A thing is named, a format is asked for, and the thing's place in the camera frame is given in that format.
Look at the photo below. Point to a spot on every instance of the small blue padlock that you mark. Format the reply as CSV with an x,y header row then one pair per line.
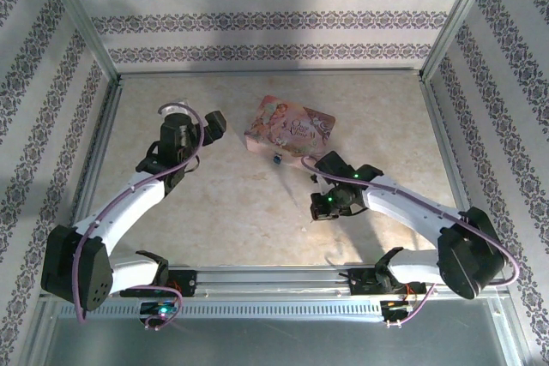
x,y
277,160

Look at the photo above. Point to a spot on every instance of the pink illustrated pouch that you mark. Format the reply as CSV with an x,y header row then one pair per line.
x,y
291,126

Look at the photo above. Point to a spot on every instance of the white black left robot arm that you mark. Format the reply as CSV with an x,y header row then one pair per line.
x,y
128,201

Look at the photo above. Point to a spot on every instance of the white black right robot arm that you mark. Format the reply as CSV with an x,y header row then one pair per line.
x,y
399,205

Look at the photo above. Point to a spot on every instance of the right controller board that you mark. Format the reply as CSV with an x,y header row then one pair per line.
x,y
396,306

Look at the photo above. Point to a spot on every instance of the grey sheet metal panel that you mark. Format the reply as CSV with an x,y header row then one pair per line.
x,y
274,344

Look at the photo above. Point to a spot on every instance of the aluminium back frame rail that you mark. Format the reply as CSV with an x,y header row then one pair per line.
x,y
270,73

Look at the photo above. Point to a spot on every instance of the aluminium side frame rail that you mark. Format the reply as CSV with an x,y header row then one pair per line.
x,y
446,147
105,126

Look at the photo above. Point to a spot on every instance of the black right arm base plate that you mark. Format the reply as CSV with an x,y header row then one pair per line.
x,y
358,284

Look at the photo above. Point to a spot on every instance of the aluminium front mounting rail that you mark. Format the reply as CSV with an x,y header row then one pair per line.
x,y
274,280

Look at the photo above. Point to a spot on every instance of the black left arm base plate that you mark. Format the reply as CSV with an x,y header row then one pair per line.
x,y
188,282

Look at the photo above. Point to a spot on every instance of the aluminium frame post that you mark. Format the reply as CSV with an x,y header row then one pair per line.
x,y
461,10
75,10

